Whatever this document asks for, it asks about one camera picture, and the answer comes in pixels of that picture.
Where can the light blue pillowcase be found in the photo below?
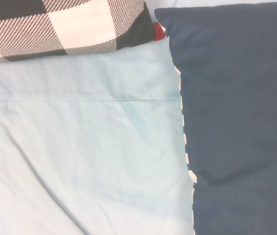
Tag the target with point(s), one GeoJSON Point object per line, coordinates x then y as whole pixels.
{"type": "Point", "coordinates": [84, 147]}

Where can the black white checkered pillow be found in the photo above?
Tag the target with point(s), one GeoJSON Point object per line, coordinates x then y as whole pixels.
{"type": "Point", "coordinates": [55, 27]}

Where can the navy blue pillow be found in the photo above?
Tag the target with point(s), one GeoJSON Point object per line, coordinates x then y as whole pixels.
{"type": "Point", "coordinates": [238, 117]}

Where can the small red object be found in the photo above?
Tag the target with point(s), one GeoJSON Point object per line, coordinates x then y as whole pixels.
{"type": "Point", "coordinates": [159, 31]}

